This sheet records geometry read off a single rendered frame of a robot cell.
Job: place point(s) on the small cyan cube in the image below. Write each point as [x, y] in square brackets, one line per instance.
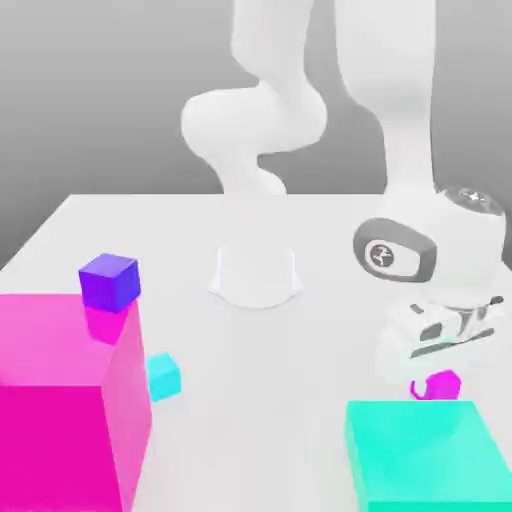
[164, 378]

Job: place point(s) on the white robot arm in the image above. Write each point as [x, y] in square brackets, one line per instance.
[256, 120]

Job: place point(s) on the large pink box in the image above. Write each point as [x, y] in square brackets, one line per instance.
[56, 400]

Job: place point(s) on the small magenta cube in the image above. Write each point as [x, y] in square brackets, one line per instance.
[442, 384]

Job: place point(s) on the small purple cube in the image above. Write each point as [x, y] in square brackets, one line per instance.
[110, 282]

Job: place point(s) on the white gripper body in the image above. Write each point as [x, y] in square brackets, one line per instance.
[404, 356]

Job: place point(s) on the large turquoise box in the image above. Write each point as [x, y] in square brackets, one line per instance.
[424, 452]

